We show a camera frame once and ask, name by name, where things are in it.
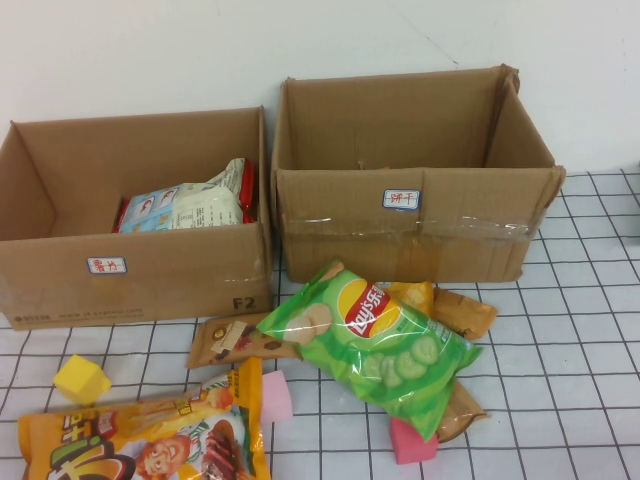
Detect white red shrimp chips bag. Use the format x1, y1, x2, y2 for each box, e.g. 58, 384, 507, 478
110, 157, 256, 235

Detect green Lay's chips bag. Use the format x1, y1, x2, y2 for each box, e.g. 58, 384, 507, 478
255, 257, 485, 444

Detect small brown snack wrapper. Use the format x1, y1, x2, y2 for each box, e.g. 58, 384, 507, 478
430, 287, 500, 342

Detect long brown snack pack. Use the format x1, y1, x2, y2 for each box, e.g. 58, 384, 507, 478
434, 379, 489, 444

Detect taped cardboard box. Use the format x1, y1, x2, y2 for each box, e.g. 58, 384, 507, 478
269, 63, 567, 285

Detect white label red characters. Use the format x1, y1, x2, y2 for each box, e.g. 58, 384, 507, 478
382, 188, 423, 212
85, 256, 129, 275

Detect yellow cracker pack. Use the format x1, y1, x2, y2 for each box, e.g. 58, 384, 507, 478
384, 280, 435, 319

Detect brown chocolate nut bar pack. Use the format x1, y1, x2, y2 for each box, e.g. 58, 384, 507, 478
185, 313, 301, 370

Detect light pink foam block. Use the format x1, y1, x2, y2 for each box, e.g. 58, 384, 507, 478
260, 370, 294, 425

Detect cardboard box with F2 print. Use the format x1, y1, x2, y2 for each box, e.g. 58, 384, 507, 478
0, 104, 275, 331

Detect dark pink foam block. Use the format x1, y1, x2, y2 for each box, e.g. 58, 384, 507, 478
388, 417, 441, 466

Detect yellow foam block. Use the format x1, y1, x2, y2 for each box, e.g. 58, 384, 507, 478
52, 354, 113, 407

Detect orange cartoon chips bag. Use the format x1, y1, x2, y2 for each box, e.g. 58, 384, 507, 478
17, 357, 274, 480

